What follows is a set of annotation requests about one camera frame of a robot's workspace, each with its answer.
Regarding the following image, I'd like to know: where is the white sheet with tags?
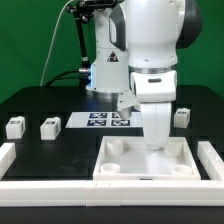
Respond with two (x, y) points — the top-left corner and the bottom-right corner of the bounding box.
(66, 112), (142, 128)

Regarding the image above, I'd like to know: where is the white right fence bar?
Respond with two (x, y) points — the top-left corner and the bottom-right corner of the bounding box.
(197, 141), (224, 181)

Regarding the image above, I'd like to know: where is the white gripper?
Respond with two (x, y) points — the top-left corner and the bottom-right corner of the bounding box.
(117, 70), (177, 150)

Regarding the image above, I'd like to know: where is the white front fence bar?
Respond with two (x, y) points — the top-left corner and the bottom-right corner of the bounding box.
(0, 180), (224, 207)

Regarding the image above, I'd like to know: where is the white cable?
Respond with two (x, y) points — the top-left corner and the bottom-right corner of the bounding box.
(39, 0), (75, 87)

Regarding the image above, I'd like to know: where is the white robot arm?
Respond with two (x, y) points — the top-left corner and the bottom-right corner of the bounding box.
(86, 0), (202, 149)

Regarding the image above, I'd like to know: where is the black cable bundle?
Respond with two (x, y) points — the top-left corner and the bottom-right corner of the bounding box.
(43, 68), (92, 88)

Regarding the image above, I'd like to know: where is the white square table top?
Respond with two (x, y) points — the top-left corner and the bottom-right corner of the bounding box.
(93, 136), (201, 181)

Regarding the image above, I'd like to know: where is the black camera stand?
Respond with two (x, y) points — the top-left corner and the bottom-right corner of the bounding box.
(66, 0), (117, 68)

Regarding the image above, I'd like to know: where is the white left fence bar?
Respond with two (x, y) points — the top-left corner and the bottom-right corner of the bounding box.
(0, 143), (16, 180)

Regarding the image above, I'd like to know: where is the white fence bar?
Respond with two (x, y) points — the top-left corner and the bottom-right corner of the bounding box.
(0, 143), (16, 180)
(197, 141), (224, 181)
(0, 180), (224, 207)

